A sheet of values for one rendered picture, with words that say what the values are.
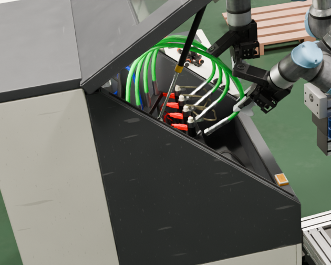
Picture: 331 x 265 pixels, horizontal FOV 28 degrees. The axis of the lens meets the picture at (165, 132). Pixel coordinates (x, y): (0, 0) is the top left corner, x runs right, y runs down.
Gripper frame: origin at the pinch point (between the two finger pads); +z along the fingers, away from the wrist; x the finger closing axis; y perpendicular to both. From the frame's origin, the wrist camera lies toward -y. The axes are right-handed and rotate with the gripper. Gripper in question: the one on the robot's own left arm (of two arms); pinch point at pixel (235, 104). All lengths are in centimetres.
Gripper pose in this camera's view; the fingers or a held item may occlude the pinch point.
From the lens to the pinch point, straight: 207.6
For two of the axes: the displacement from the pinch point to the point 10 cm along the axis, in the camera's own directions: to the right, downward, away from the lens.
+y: 7.9, 5.9, 1.6
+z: -4.7, 4.2, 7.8
